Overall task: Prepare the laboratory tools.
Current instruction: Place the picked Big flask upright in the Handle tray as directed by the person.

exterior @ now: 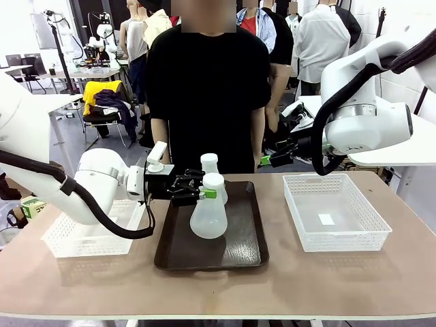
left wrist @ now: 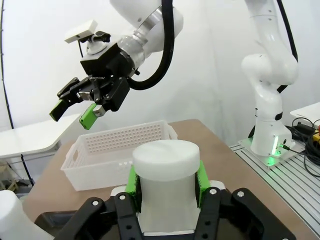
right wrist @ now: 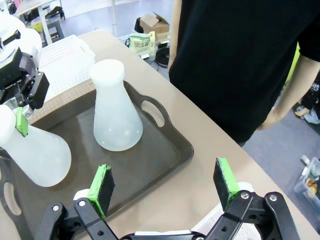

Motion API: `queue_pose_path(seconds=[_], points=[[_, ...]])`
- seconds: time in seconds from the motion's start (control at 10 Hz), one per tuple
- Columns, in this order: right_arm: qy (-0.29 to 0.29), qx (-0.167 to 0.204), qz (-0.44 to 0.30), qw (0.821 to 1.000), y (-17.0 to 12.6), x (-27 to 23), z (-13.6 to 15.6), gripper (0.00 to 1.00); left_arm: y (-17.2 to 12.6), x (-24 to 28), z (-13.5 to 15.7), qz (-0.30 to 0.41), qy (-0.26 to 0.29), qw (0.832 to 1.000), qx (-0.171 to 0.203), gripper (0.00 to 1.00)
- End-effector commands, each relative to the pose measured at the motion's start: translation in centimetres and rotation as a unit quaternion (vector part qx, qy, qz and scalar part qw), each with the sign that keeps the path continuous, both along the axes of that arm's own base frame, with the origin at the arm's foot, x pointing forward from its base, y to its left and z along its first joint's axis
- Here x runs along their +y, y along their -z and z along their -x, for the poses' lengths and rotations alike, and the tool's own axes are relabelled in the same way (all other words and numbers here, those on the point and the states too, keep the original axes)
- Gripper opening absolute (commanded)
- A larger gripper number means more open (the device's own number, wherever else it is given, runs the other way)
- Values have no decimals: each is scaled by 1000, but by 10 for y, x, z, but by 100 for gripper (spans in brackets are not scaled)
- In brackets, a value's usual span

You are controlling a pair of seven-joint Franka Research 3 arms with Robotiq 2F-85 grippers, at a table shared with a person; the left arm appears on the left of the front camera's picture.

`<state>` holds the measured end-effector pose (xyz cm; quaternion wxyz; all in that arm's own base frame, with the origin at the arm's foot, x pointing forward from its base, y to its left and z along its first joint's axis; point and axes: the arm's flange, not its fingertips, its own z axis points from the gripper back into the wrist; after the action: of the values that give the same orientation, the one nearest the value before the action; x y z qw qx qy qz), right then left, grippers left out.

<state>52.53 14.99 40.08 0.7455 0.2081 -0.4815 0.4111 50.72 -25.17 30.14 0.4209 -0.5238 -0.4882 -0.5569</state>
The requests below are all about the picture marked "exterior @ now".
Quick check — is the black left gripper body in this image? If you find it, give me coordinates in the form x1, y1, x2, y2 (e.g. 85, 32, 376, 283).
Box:
144, 173, 178, 201

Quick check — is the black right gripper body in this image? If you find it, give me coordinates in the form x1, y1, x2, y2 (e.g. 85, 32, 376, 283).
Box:
294, 134, 323, 161

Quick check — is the white plastic conical flask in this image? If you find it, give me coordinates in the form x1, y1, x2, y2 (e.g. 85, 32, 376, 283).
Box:
200, 153, 229, 205
189, 172, 228, 239

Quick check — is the person's left forearm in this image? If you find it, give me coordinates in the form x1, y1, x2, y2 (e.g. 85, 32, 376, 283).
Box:
252, 108, 266, 164

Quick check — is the person's right forearm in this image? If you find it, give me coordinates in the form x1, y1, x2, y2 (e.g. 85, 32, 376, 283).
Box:
151, 117, 170, 164

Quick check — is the dark brown serving tray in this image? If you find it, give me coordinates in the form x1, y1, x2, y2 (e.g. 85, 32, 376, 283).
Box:
153, 180, 270, 272

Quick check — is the white perforated plastic basket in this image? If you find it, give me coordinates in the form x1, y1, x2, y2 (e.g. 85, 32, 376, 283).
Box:
41, 199, 146, 259
283, 173, 393, 253

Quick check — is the black metal chair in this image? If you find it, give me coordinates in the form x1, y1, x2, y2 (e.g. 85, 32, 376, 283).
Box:
82, 81, 137, 148

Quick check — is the person in black sweater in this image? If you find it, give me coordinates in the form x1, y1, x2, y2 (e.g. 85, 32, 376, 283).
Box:
145, 0, 273, 175

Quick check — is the dark purple garment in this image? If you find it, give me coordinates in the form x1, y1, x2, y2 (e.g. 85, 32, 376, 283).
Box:
94, 89, 138, 142

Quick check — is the mannequin in white shirt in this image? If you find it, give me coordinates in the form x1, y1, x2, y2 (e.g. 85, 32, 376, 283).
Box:
293, 3, 352, 97

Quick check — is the figure in black vest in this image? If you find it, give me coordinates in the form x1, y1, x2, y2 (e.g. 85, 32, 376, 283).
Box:
262, 6, 294, 134

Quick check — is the yellow garment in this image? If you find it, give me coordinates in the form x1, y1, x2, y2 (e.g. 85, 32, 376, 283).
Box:
82, 80, 123, 116

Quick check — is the figure in blue shirt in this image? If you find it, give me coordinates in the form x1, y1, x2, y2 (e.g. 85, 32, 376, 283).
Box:
236, 6, 277, 54

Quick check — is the black slanted pole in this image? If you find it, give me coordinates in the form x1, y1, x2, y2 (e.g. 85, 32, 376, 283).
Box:
413, 87, 429, 115

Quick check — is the black jacket on mannequin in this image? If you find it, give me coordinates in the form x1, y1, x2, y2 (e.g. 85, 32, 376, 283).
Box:
335, 5, 362, 48

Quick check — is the mannequin in white tank top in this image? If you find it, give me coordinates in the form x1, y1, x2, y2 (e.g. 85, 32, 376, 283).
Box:
119, 0, 150, 115

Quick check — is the mannequin in cream jacket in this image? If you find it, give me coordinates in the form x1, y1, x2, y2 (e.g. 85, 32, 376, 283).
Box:
142, 8, 173, 49

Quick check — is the black office chair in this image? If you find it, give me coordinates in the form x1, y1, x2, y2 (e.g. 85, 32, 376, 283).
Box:
6, 54, 47, 95

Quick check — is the grey whiteboard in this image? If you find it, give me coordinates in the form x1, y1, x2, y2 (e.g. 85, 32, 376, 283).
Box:
30, 13, 52, 50

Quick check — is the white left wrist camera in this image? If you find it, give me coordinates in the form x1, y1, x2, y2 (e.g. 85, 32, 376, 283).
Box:
146, 142, 175, 176

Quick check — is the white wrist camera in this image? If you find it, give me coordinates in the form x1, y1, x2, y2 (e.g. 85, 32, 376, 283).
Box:
146, 142, 175, 176
281, 100, 315, 134

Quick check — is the black right arm cable sleeve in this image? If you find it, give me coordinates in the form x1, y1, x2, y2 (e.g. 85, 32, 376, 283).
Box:
311, 25, 436, 176

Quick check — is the black arm cable sleeve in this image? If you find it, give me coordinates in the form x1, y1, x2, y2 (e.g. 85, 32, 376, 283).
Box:
0, 149, 156, 240
311, 25, 436, 176

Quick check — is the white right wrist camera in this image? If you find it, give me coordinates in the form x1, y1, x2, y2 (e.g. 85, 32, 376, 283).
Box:
281, 100, 315, 134

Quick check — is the black left arm cable sleeve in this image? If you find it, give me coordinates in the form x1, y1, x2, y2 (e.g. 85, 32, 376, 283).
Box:
0, 149, 156, 240

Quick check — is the black camera tripod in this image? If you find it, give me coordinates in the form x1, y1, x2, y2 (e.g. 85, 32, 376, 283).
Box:
47, 20, 78, 95
374, 6, 388, 39

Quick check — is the black cable coil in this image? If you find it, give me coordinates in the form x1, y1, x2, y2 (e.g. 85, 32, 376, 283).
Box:
5, 206, 29, 230

